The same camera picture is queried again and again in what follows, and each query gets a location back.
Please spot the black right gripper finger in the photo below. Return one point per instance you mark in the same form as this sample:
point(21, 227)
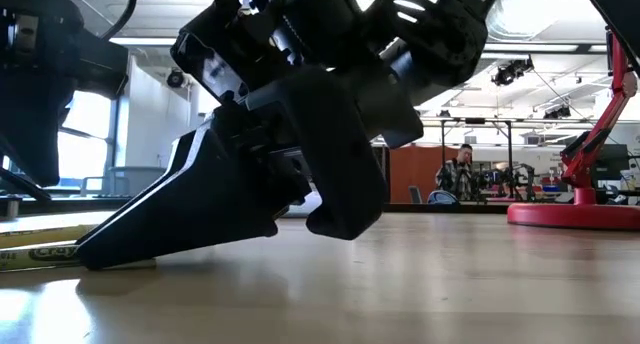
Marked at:
point(200, 204)
point(340, 159)

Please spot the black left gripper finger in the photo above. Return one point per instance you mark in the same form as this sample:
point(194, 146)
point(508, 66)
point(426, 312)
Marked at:
point(35, 129)

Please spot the yellow marker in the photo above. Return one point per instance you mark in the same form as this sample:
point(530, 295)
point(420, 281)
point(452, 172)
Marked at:
point(40, 235)

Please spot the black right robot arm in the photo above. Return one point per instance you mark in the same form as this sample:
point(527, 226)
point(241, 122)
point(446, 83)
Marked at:
point(450, 34)

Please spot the grey bin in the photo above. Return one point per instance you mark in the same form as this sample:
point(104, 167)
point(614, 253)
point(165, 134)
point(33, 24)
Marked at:
point(135, 181)

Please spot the orange partition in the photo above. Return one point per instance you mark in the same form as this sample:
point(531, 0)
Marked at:
point(412, 174)

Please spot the blue chair back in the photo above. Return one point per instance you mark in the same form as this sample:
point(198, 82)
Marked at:
point(441, 198)

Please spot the person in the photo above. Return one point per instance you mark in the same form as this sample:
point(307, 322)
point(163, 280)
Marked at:
point(457, 176)

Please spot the black background robot arms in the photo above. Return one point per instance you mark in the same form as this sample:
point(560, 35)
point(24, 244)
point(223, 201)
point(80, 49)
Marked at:
point(520, 181)

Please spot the red desk lamp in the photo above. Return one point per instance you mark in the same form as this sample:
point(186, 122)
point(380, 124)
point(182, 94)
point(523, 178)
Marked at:
point(575, 216)

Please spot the black overhead stand frame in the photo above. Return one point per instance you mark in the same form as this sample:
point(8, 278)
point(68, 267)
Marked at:
point(475, 120)

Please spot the black ceiling camera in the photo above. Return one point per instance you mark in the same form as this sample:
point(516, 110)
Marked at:
point(511, 71)

